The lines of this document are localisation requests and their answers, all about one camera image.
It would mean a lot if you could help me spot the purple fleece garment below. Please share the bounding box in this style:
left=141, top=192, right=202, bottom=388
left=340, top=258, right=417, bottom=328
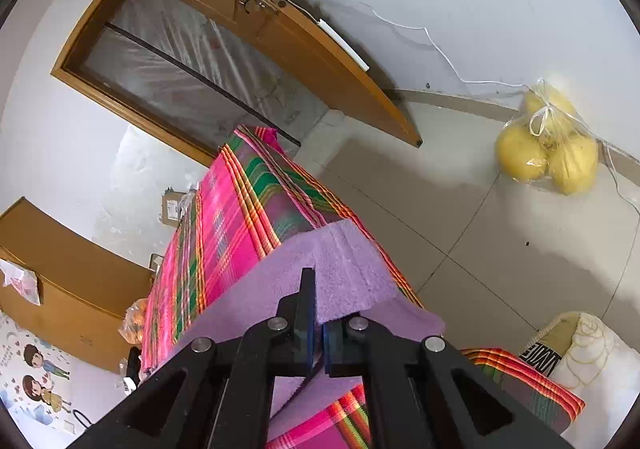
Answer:
left=170, top=222, right=446, bottom=421

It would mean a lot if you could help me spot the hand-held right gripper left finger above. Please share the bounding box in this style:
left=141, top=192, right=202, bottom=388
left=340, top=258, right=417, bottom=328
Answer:
left=67, top=269, right=317, bottom=449

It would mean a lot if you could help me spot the pink green plaid bed sheet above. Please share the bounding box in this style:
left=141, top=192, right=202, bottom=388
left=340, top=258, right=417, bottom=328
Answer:
left=140, top=126, right=426, bottom=449

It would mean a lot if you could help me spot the brown cardboard box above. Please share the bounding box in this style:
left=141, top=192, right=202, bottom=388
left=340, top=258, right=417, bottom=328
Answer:
left=159, top=186, right=197, bottom=226

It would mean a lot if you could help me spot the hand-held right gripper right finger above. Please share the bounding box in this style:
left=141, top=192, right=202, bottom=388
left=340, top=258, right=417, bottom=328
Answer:
left=324, top=315, right=573, bottom=449

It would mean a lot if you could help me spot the plaid pillow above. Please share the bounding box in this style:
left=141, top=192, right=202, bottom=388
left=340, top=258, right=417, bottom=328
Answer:
left=460, top=348, right=586, bottom=434

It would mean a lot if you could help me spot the wooden door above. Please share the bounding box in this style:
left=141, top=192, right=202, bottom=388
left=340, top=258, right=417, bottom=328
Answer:
left=85, top=0, right=422, bottom=147

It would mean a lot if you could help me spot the clear bag of pomelos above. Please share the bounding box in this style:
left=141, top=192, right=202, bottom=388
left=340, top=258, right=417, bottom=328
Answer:
left=494, top=78, right=602, bottom=198

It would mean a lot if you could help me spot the white cable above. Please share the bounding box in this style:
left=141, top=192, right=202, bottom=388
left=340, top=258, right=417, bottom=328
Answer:
left=262, top=0, right=640, bottom=218

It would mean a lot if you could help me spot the yellow pomelo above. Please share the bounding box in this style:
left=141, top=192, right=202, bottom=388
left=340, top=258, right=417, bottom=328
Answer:
left=495, top=124, right=548, bottom=182
left=547, top=134, right=600, bottom=196
left=525, top=84, right=578, bottom=140

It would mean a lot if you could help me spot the wooden door frame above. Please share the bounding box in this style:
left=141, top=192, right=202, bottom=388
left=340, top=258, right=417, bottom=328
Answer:
left=50, top=0, right=301, bottom=165

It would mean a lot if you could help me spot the pink printed plastic bag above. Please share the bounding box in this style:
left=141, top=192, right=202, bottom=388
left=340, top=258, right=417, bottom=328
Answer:
left=0, top=259, right=42, bottom=306

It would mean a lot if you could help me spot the wooden wardrobe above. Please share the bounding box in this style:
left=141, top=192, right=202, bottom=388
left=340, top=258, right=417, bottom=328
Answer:
left=0, top=196, right=156, bottom=375

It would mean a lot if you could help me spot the bag of oranges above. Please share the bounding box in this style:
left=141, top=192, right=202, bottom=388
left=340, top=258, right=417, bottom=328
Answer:
left=117, top=298, right=151, bottom=346

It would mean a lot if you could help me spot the cartoon wall sticker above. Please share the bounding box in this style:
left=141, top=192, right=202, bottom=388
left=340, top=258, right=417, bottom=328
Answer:
left=0, top=314, right=76, bottom=421

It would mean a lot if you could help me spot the small black device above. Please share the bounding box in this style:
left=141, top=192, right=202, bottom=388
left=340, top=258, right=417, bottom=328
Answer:
left=125, top=346, right=144, bottom=386

